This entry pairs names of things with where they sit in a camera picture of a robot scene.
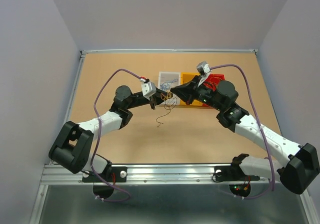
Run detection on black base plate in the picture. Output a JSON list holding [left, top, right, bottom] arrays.
[[82, 166, 128, 184], [214, 165, 248, 182]]

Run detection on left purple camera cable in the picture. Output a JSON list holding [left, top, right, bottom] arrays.
[[90, 68, 132, 203]]

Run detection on yellow plastic bin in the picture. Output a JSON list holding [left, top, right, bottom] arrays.
[[179, 72, 203, 107]]

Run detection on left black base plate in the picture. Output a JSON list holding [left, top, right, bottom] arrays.
[[82, 166, 128, 184]]

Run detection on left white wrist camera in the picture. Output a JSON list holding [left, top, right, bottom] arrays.
[[139, 77, 157, 100]]

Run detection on aluminium front rail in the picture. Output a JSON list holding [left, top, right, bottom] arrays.
[[40, 160, 272, 186]]

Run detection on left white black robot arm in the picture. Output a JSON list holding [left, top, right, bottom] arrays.
[[48, 83, 166, 181]]

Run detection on blue wire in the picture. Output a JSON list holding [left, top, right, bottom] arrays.
[[159, 78, 179, 90]]

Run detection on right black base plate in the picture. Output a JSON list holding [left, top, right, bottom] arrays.
[[214, 165, 248, 182]]

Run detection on coloured wire bundle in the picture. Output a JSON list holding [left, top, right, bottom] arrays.
[[155, 90, 180, 128]]

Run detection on red plastic bin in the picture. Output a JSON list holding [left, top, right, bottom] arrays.
[[203, 74, 225, 91]]

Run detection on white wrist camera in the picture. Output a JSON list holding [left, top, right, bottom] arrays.
[[139, 77, 157, 100], [196, 61, 211, 86]]

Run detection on yellow wires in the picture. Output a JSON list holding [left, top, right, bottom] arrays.
[[204, 75, 225, 90]]

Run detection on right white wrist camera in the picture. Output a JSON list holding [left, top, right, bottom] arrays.
[[196, 61, 211, 86]]

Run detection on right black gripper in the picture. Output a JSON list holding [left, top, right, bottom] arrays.
[[170, 75, 225, 112]]

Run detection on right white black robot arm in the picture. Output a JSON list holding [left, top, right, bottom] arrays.
[[171, 76, 320, 195]]

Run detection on white plastic bin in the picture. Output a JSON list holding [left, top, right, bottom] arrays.
[[158, 72, 181, 106]]

